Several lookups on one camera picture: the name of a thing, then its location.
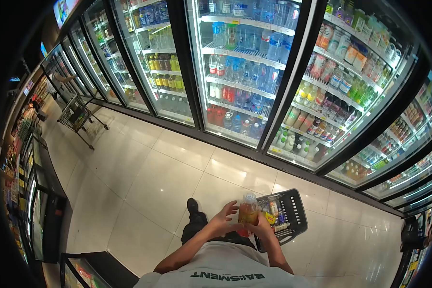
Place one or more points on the black chest freezer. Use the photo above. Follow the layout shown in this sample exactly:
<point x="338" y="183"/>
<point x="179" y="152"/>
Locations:
<point x="50" y="212"/>

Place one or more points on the person's legs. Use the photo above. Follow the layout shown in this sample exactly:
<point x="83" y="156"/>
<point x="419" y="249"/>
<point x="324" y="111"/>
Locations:
<point x="198" y="221"/>

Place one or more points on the full shop shelf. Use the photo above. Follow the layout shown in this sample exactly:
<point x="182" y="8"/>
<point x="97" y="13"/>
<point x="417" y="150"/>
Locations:
<point x="18" y="151"/>

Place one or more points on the full drinks cooler wall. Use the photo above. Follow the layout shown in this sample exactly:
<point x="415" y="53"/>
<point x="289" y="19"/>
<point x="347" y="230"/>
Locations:
<point x="244" y="72"/>

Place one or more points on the black glass-top freezer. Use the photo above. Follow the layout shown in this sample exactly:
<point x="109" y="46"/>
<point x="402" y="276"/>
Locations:
<point x="93" y="271"/>

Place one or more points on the person's left hand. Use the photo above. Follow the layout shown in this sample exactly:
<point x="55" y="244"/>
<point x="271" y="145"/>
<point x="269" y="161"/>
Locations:
<point x="219" y="221"/>

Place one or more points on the full magazine shelf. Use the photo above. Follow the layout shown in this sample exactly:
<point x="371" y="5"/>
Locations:
<point x="423" y="244"/>

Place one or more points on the black plastic shopping basket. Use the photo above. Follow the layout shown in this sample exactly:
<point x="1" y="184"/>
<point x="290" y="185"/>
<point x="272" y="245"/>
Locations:
<point x="291" y="212"/>

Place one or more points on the person's left thumb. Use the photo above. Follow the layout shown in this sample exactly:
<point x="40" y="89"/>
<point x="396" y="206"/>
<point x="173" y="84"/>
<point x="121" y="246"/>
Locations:
<point x="236" y="226"/>

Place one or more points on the hanging display screen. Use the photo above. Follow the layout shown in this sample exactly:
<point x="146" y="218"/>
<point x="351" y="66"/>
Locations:
<point x="63" y="10"/>

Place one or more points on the amber drink bottle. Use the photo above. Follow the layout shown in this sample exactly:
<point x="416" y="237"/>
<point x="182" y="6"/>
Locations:
<point x="248" y="210"/>

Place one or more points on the person's right hand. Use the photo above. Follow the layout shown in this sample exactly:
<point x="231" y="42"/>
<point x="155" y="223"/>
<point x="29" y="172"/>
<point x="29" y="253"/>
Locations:
<point x="261" y="226"/>

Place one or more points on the yellow snack packet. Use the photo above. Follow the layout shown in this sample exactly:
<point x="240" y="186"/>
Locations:
<point x="269" y="218"/>

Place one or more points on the person's left fingers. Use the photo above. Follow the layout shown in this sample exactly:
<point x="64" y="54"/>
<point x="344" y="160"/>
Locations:
<point x="232" y="210"/>

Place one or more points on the person's body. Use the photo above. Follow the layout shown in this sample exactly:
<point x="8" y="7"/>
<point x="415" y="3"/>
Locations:
<point x="223" y="268"/>

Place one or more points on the metal shopping cart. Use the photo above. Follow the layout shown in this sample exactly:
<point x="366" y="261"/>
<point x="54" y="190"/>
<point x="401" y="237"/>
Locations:
<point x="75" y="115"/>

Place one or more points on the person's right fingers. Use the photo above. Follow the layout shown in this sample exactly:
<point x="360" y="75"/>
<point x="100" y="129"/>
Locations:
<point x="260" y="218"/>

